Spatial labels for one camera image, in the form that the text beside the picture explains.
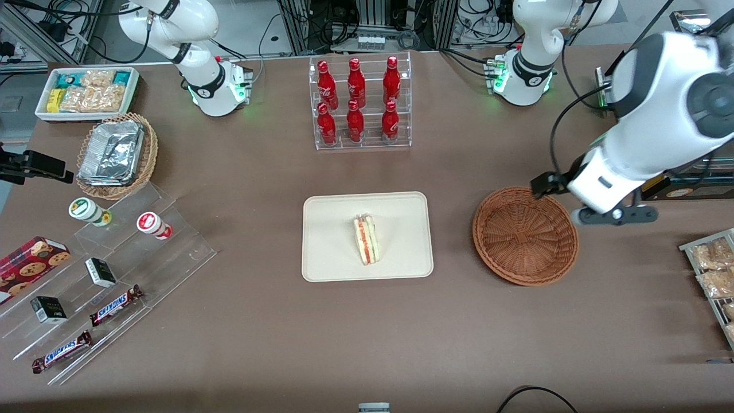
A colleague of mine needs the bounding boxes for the triangular sandwich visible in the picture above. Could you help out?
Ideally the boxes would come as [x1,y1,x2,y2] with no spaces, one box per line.
[353,214,381,266]

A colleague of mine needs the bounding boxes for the brown wicker basket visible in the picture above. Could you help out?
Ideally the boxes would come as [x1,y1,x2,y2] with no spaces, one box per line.
[473,186,579,286]

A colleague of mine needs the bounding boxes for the white snack tray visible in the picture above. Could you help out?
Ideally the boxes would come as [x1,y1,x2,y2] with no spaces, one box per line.
[36,67,140,122]

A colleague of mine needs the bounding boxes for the light wicker basket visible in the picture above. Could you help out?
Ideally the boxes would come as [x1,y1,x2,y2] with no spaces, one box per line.
[76,113,158,200]

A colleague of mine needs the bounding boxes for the tray of packaged snacks right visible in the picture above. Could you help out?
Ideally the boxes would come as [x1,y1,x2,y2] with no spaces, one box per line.
[680,228,734,352]

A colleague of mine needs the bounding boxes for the beige rectangular tray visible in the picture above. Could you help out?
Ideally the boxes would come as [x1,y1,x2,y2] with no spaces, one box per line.
[302,192,434,283]

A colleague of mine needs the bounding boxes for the green lid sunflower cup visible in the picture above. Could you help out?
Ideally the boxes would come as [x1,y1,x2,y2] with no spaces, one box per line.
[69,197,112,227]

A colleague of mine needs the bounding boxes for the stacked aluminium foil containers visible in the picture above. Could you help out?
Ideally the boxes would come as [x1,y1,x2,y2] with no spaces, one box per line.
[79,120,144,187]

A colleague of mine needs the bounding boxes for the large clear cracker pack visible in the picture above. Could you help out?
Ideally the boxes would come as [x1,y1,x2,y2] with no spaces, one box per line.
[60,85,126,113]

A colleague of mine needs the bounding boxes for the small clear cracker pack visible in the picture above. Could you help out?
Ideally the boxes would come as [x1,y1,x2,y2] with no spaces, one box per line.
[82,70,117,88]

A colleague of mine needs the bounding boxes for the red tartan cookie box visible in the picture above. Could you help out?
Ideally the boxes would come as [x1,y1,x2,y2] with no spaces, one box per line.
[0,236,71,305]

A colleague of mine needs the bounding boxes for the small black carton box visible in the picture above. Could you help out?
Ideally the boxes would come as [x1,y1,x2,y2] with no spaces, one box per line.
[85,258,117,288]
[30,296,68,325]

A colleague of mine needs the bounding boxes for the red lid yogurt cup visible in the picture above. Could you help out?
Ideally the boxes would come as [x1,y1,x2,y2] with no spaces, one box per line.
[136,212,173,240]

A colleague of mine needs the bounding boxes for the clear bag of crackers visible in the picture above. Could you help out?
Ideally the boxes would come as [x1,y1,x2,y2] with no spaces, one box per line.
[697,270,734,300]
[690,238,734,271]

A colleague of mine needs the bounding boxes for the clear acrylic stepped shelf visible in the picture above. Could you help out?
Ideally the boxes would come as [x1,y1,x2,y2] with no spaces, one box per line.
[0,182,217,386]

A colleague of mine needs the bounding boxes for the Snickers chocolate bar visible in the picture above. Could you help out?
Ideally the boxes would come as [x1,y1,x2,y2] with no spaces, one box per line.
[90,285,144,326]
[32,330,92,374]

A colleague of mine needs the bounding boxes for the red cola bottle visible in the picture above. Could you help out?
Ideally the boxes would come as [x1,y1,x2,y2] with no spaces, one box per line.
[317,102,338,147]
[317,60,340,110]
[381,100,400,144]
[347,57,366,107]
[346,99,365,144]
[382,56,401,106]

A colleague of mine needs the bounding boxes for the clear acrylic bottle rack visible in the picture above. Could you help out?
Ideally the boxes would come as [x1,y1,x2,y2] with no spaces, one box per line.
[309,52,412,151]

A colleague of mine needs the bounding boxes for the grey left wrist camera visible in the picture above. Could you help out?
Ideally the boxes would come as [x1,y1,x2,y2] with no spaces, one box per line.
[571,205,659,226]

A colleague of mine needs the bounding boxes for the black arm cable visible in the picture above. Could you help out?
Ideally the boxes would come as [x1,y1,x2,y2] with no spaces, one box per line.
[549,80,613,176]

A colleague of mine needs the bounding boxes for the black looped floor cable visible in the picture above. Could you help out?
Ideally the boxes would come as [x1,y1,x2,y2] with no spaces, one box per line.
[496,385,580,413]

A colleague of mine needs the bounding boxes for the aluminium frame equipment rack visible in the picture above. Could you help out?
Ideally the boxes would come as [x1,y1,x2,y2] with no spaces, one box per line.
[275,0,477,55]

